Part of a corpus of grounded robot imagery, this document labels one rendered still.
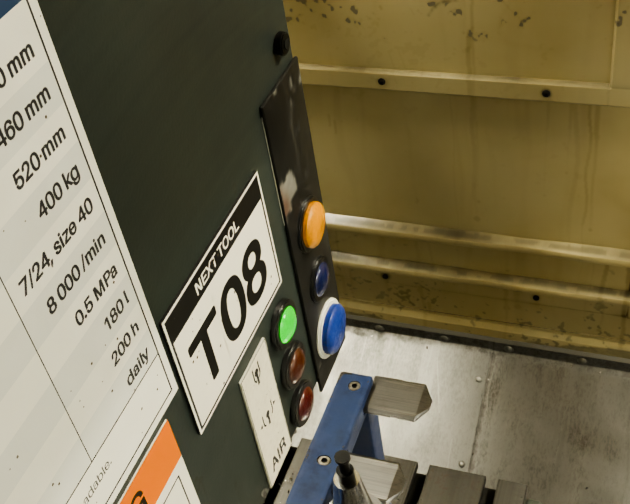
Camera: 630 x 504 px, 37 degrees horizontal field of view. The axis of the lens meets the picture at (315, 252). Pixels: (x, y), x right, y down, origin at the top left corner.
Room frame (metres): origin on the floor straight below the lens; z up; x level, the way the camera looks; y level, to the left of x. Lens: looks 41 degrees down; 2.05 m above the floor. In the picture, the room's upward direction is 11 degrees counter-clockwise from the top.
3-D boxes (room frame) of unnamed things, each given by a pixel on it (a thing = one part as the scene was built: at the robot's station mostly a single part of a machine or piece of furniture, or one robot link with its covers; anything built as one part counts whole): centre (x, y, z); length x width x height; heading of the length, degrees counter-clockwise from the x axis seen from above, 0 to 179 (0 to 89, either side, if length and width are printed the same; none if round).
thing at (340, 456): (0.53, 0.01, 1.31); 0.02 x 0.02 x 0.03
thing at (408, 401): (0.68, -0.06, 1.21); 0.07 x 0.05 x 0.01; 63
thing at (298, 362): (0.34, 0.02, 1.67); 0.02 x 0.01 x 0.02; 153
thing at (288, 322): (0.34, 0.02, 1.70); 0.02 x 0.01 x 0.02; 153
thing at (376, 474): (0.58, -0.01, 1.21); 0.07 x 0.05 x 0.01; 63
